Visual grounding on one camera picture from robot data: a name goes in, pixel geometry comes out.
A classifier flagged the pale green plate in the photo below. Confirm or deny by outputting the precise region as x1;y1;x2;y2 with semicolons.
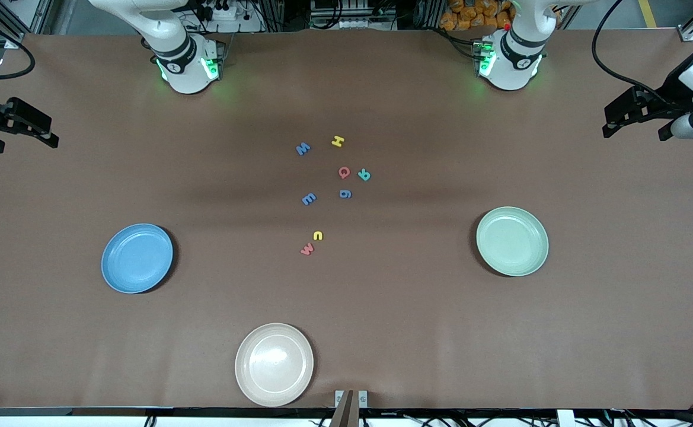
475;206;550;278

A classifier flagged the blue plate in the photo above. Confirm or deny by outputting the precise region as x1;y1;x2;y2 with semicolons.
101;223;174;295

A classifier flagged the orange packets pile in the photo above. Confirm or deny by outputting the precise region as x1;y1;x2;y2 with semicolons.
439;0;516;31

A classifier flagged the white power strip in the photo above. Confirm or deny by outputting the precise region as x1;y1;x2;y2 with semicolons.
195;0;264;33

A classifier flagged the dark electronics rack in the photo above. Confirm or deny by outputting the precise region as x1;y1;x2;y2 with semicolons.
309;0;395;30

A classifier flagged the beige plate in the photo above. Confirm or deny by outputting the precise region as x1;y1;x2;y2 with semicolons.
235;323;315;407

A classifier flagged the metal mount bracket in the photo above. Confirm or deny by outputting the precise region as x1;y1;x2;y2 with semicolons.
330;390;369;427

